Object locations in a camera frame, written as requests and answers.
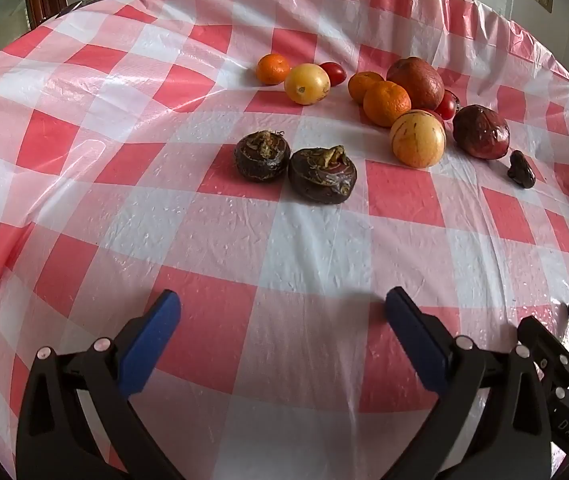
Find red cherry tomato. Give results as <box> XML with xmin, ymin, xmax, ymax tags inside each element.
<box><xmin>319</xmin><ymin>61</ymin><xmax>348</xmax><ymax>87</ymax></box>
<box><xmin>432</xmin><ymin>89</ymin><xmax>461</xmax><ymax>122</ymax></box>

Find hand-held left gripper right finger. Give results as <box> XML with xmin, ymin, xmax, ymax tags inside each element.
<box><xmin>385</xmin><ymin>286</ymin><xmax>551</xmax><ymax>480</ymax></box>

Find red white checked tablecloth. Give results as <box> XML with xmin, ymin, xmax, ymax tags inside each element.
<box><xmin>0</xmin><ymin>0</ymin><xmax>569</xmax><ymax>480</ymax></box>

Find large red-orange pomegranate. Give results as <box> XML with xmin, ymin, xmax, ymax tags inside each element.
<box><xmin>386</xmin><ymin>56</ymin><xmax>446</xmax><ymax>111</ymax></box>

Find dark red fruit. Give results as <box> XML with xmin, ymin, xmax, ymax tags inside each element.
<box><xmin>453</xmin><ymin>104</ymin><xmax>511</xmax><ymax>160</ymax></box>

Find small dark water chestnut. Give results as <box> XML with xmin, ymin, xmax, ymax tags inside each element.
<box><xmin>507</xmin><ymin>150</ymin><xmax>536</xmax><ymax>189</ymax></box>

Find round yellow fruit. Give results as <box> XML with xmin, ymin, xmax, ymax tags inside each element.
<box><xmin>284</xmin><ymin>63</ymin><xmax>331</xmax><ymax>106</ymax></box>

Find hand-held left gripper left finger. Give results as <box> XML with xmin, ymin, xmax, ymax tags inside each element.
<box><xmin>16</xmin><ymin>289</ymin><xmax>185</xmax><ymax>480</ymax></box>

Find dark brown water chestnut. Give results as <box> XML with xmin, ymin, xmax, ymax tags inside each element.
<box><xmin>235</xmin><ymin>130</ymin><xmax>292</xmax><ymax>182</ymax></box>
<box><xmin>288</xmin><ymin>145</ymin><xmax>358</xmax><ymax>205</ymax></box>

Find striped yellow pepino melon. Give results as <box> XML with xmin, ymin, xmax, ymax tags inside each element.
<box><xmin>390</xmin><ymin>110</ymin><xmax>447</xmax><ymax>169</ymax></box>

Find orange tangerine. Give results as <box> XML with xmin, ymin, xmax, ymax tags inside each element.
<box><xmin>348</xmin><ymin>71</ymin><xmax>385</xmax><ymax>106</ymax></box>
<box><xmin>256</xmin><ymin>53</ymin><xmax>292</xmax><ymax>86</ymax></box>
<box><xmin>363</xmin><ymin>80</ymin><xmax>412</xmax><ymax>127</ymax></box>

